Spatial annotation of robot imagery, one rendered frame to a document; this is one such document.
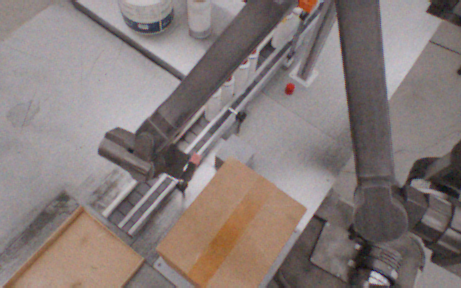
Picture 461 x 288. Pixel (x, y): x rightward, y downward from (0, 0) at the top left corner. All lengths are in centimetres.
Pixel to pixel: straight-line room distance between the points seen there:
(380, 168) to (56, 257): 97
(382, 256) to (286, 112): 77
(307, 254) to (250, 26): 141
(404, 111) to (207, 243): 198
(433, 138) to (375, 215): 206
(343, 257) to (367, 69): 140
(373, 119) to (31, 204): 107
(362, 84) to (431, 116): 217
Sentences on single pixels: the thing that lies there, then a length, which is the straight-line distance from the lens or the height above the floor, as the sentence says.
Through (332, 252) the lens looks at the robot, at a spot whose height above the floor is 26.
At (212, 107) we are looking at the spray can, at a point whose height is 98.
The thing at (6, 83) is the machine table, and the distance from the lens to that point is 158.
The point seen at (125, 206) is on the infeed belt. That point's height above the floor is 88.
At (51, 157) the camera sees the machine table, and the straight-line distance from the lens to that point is 137.
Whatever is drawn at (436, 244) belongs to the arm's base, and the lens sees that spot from 65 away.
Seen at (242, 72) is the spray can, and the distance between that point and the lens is 122.
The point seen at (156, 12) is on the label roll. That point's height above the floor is 98.
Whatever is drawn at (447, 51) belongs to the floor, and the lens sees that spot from 311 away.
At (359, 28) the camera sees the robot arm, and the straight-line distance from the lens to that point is 56.
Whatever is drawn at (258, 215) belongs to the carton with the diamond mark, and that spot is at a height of 112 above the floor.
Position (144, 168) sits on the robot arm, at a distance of 73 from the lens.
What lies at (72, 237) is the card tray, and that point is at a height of 83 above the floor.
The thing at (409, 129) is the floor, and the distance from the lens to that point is 260.
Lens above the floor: 201
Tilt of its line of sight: 65 degrees down
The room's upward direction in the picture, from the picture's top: 8 degrees clockwise
